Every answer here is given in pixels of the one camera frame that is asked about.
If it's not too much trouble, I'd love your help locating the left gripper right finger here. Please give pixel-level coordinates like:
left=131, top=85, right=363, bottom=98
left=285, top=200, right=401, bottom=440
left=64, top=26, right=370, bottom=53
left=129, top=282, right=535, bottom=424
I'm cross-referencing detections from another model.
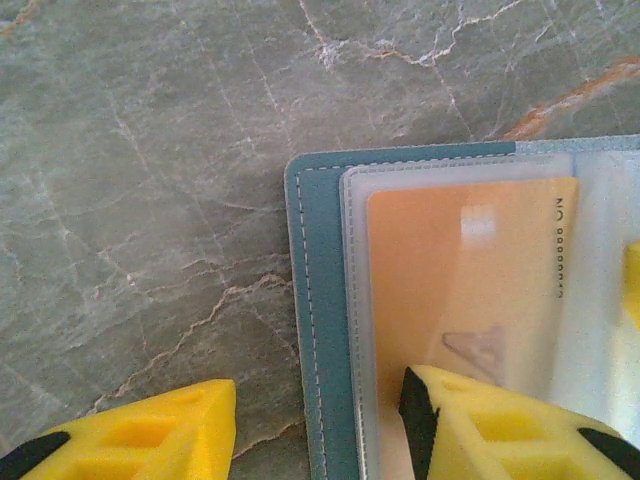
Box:
left=398, top=364, right=640, bottom=480

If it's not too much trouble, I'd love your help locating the teal card holder wallet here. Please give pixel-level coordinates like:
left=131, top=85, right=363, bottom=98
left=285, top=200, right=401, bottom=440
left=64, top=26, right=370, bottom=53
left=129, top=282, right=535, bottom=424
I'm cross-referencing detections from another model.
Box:
left=283, top=133, right=640, bottom=480

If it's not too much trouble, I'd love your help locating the orange credit card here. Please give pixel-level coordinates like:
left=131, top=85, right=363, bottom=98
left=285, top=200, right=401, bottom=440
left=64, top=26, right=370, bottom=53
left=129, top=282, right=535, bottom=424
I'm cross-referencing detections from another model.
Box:
left=366, top=175, right=581, bottom=480

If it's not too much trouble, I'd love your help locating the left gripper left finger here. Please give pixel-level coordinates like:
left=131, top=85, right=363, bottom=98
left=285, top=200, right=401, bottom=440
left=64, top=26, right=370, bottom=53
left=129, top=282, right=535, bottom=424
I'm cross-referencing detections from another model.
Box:
left=0, top=378, right=237, bottom=480

